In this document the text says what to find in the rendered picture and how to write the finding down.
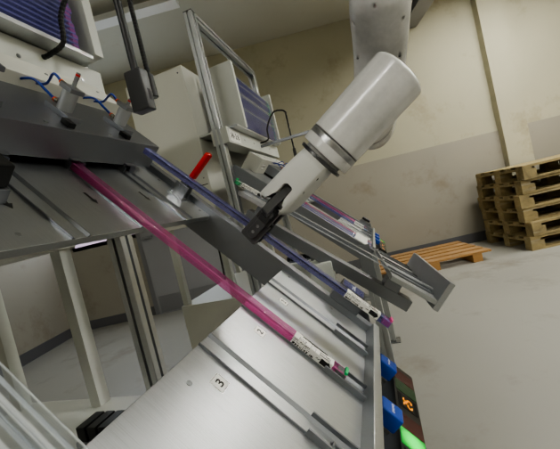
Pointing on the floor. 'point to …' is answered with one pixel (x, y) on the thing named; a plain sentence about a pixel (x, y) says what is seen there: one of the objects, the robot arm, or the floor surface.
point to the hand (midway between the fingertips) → (257, 228)
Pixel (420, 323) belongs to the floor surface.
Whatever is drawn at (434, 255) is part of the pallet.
